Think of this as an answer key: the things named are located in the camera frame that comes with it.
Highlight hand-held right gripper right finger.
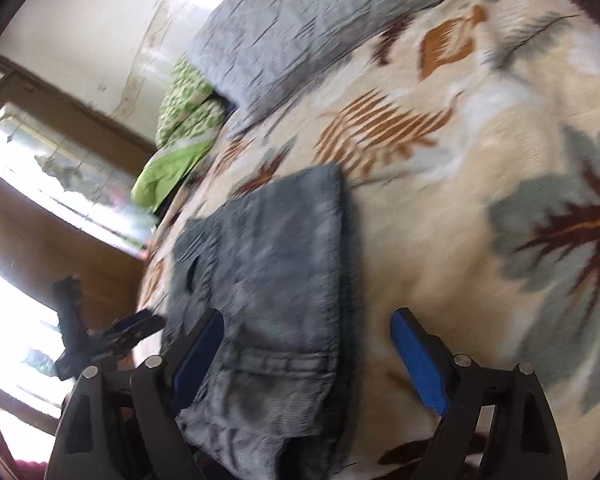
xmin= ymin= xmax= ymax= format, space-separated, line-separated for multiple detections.
xmin=390 ymin=307 xmax=568 ymax=480

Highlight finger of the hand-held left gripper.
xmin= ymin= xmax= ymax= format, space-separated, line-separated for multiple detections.
xmin=87 ymin=309 xmax=167 ymax=358

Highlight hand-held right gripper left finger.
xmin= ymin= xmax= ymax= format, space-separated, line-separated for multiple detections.
xmin=47 ymin=307 xmax=226 ymax=480

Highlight blue denim pants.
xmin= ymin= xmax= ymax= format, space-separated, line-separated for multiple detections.
xmin=160 ymin=162 xmax=363 ymax=480

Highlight brown wooden panel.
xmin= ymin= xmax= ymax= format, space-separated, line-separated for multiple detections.
xmin=0 ymin=165 xmax=148 ymax=333

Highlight glass window pane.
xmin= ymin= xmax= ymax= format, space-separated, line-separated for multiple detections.
xmin=0 ymin=101 xmax=153 ymax=251

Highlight plain green pillow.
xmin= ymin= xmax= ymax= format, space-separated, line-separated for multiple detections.
xmin=131 ymin=137 xmax=212 ymax=211

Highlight beige leaf-print blanket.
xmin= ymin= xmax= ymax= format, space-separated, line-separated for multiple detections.
xmin=132 ymin=0 xmax=600 ymax=471

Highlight green patterned white pillow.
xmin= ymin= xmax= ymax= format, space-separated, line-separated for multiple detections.
xmin=155 ymin=54 xmax=227 ymax=147

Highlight grey quilted pillow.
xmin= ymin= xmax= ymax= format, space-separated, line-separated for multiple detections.
xmin=187 ymin=0 xmax=496 ymax=123

